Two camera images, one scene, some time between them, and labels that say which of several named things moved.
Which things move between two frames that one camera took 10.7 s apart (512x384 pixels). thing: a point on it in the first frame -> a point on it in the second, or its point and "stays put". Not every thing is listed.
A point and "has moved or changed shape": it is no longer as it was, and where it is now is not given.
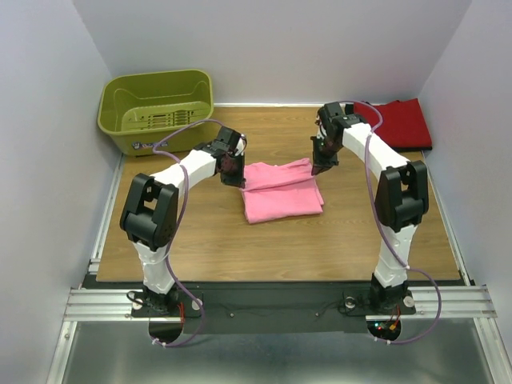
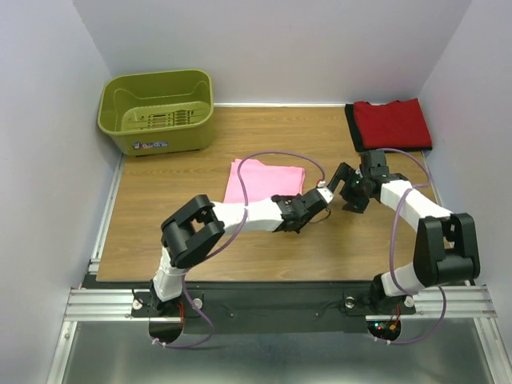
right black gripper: (324, 154) -> (353, 186)
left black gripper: (232, 172) -> (316, 198)
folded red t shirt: (403, 123) stays put
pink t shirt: (274, 193) has moved or changed shape
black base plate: (269, 308) stays put
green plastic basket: (138, 110) stays put
